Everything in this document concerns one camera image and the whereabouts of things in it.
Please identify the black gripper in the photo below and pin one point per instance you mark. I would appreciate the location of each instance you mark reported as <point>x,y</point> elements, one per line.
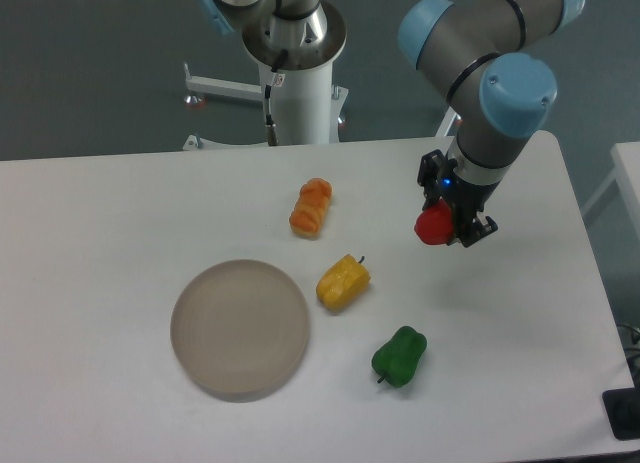
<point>437,178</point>

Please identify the red bell pepper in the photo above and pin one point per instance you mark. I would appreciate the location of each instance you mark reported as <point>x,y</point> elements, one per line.
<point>434,225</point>

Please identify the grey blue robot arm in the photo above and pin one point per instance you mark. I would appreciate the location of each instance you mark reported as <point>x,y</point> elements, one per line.
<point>474,57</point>

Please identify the orange bell pepper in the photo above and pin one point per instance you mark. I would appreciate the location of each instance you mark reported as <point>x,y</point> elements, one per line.
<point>309,212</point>

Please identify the yellow bell pepper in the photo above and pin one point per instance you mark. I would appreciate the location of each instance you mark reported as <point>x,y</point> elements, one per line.
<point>342,283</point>

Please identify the green bell pepper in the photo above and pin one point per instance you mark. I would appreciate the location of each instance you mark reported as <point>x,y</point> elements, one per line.
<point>396,361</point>

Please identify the white side table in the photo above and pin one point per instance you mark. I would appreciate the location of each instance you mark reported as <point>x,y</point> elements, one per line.
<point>623,179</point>

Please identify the beige round plate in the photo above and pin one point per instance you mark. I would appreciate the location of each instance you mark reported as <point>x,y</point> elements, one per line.
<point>240,329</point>

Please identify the black box at edge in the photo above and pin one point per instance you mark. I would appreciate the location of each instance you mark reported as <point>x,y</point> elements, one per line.
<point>622,409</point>

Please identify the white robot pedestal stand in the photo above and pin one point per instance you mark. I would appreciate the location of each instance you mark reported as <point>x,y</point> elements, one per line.
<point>301,104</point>

